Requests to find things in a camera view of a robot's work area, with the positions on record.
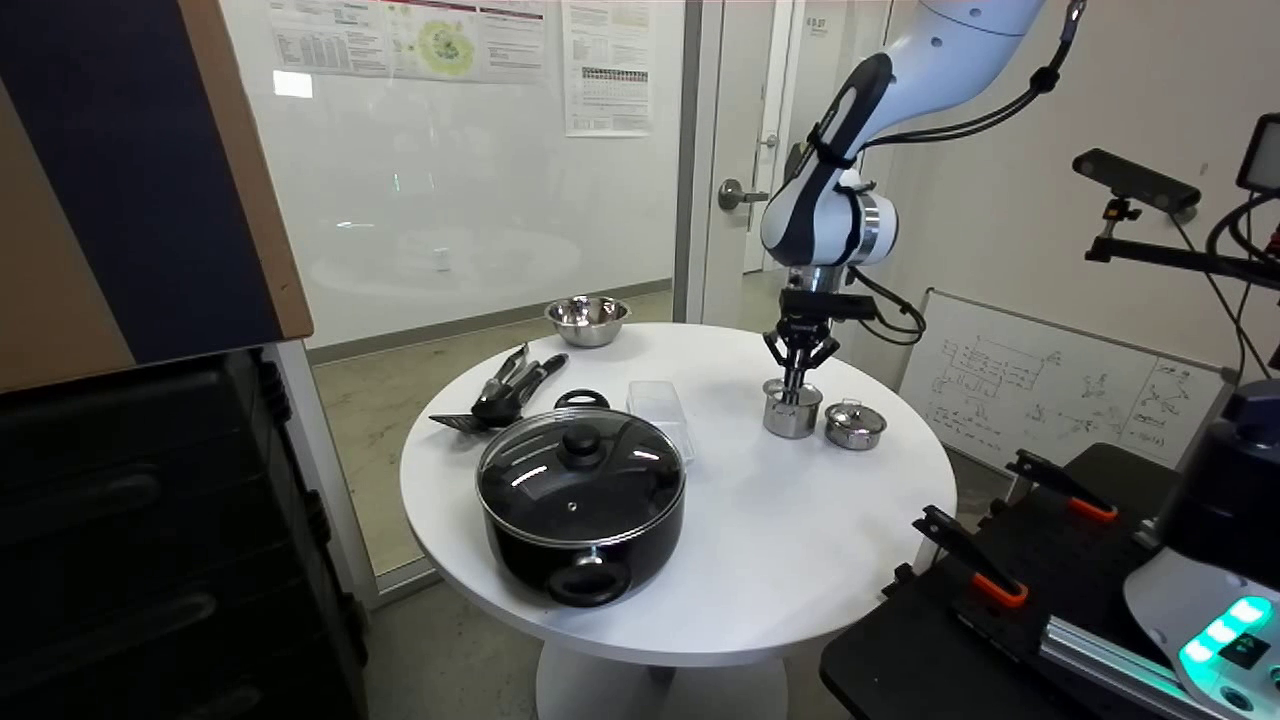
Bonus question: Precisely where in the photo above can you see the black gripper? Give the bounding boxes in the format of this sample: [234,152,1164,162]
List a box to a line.
[764,274,876,378]

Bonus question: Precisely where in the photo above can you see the round silver pot lid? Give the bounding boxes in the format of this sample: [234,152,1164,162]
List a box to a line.
[764,378,820,404]

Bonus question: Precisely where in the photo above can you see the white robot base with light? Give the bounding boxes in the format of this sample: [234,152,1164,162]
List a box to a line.
[1119,374,1280,720]

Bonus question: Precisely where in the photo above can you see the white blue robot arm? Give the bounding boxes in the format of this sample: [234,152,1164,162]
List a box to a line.
[764,0,1080,388]

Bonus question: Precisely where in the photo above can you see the open small silver pot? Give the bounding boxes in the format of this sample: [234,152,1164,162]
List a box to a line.
[764,378,822,438]

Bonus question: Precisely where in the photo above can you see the small silver pot with lid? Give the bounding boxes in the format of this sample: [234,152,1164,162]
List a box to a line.
[822,404,888,452]

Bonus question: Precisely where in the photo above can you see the large black cooking pot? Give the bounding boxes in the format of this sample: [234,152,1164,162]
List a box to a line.
[475,388,682,608]

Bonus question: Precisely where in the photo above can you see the clear plastic container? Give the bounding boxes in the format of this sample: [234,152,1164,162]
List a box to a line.
[628,378,690,460]

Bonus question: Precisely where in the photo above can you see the white whiteboard on floor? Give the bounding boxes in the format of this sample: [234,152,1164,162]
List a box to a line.
[901,291,1231,469]

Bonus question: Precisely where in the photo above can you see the silver metal bowl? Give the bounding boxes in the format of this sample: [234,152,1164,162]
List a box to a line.
[542,297,632,347]

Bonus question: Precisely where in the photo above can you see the black orange left clamp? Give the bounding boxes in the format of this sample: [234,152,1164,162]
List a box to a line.
[915,502,1027,612]

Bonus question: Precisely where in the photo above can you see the black orange clamp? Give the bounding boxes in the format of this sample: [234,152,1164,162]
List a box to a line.
[915,502,1027,612]
[1009,449,1119,522]

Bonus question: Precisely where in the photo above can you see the black orange right clamp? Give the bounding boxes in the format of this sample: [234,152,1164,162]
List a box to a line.
[1009,449,1119,522]

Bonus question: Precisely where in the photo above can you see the black kitchen utensils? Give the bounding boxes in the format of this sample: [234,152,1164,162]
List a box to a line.
[443,347,567,436]

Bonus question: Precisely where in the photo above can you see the black perforated mounting board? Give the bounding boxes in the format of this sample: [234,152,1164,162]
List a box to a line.
[820,443,1219,720]

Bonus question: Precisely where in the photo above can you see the black drawer cabinet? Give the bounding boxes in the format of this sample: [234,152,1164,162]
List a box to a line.
[0,352,369,720]

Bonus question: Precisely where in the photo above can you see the black camera on stand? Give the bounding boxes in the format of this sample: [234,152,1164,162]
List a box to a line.
[1070,148,1199,220]

